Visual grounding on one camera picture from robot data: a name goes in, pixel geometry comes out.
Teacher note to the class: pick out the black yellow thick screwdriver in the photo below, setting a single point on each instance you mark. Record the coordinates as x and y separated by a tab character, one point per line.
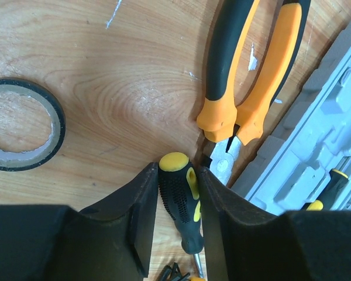
179	191

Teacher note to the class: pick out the black tape roll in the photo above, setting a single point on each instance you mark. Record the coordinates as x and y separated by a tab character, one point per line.
32	125

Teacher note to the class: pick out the orange black hex key set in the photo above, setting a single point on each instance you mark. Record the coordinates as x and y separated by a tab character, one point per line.
173	273

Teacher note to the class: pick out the grey plastic tool case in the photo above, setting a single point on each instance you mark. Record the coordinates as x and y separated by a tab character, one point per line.
292	166

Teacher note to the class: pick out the black yellow slim screwdriver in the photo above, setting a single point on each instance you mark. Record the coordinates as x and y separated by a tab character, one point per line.
326	199

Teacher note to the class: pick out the orange black pliers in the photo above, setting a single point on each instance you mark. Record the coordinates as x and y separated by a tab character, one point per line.
233	115

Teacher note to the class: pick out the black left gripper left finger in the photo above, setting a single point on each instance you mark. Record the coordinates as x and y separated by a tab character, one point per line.
120	229

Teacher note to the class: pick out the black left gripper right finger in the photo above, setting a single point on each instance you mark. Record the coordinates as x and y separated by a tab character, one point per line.
239	236

